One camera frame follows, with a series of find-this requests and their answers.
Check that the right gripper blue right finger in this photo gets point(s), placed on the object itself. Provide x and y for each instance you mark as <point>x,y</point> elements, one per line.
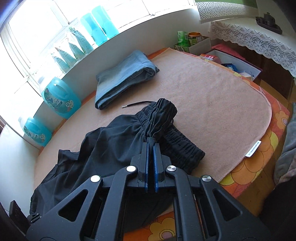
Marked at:
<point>159,171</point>

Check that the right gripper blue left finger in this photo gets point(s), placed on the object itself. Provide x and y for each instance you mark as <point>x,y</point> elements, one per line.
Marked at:
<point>143,167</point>

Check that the black pants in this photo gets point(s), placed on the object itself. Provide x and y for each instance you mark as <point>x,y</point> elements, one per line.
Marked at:
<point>106,150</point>

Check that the peach terry blanket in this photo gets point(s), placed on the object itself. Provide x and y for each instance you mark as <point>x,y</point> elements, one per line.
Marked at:
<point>219,112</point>

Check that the folded blue jeans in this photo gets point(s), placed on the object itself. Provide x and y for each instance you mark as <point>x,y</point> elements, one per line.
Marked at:
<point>134,69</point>

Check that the large blue detergent jug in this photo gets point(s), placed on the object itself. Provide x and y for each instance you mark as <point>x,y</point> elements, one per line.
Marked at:
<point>59,97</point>

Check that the refill pouch teal white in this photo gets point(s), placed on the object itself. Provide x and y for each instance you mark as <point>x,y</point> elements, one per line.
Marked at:
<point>64,67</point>

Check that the open cardboard box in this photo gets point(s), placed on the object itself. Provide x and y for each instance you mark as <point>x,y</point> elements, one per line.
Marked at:
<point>236,64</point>

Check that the round metal tin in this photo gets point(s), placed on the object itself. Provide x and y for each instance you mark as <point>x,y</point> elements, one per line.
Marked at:
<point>194,38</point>

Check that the tall blue liquid bottle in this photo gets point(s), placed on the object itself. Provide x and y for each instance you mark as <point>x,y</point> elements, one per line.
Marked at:
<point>93,29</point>

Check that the white lace tablecloth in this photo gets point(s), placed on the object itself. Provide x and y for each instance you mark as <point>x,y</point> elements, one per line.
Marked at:
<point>235,21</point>

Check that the black ship figurine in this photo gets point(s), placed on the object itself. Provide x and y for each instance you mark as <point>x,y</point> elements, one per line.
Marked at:
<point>268,22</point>

